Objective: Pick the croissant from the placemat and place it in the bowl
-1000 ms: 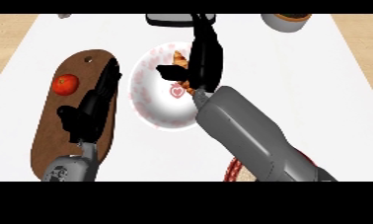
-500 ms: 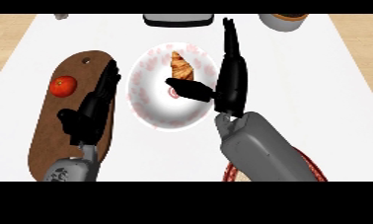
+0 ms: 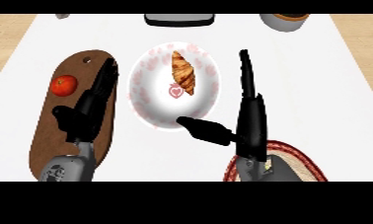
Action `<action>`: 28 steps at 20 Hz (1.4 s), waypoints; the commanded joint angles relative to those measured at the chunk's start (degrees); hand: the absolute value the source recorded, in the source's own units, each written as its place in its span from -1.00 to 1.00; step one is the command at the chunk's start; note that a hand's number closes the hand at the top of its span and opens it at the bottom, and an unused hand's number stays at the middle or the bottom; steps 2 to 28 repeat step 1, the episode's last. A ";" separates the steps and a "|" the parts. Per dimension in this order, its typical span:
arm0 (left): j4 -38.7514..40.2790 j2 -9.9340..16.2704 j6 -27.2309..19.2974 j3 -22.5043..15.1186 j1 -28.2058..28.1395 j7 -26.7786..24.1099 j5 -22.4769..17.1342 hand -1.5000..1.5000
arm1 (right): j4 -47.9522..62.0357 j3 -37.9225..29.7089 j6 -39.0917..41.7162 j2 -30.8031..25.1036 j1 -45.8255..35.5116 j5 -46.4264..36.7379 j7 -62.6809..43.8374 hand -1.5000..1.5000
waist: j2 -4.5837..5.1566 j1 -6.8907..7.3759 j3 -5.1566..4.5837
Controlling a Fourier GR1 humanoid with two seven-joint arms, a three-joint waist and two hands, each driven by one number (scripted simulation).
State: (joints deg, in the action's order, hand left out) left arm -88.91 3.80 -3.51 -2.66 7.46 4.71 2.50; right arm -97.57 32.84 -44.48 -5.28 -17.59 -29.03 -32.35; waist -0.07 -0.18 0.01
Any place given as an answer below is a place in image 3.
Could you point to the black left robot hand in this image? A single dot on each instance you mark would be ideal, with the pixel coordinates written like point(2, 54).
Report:
point(86, 106)

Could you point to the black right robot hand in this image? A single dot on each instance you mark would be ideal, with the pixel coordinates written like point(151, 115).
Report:
point(253, 126)

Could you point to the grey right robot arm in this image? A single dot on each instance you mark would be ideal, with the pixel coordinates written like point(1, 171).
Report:
point(270, 170)

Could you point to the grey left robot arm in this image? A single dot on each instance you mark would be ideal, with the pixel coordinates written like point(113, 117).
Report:
point(70, 165)

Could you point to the white bowl with pink print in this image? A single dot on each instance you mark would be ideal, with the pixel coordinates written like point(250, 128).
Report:
point(155, 103)

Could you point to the round woven red-rimmed placemat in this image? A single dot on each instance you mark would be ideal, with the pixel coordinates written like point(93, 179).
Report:
point(301, 160)

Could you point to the golden brown croissant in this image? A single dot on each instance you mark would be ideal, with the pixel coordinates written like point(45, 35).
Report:
point(183, 74)

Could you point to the red tomato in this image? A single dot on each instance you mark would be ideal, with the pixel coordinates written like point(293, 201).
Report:
point(64, 85)

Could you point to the brown wooden cutting board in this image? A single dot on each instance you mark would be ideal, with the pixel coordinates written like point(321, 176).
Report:
point(54, 129)

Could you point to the small grey object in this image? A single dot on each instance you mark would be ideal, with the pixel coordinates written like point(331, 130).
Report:
point(63, 15)

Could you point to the grey pot with brown rim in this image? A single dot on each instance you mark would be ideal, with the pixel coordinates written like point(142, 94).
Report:
point(284, 22)

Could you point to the grey and black appliance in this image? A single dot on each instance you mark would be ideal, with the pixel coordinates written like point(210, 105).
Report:
point(179, 19)

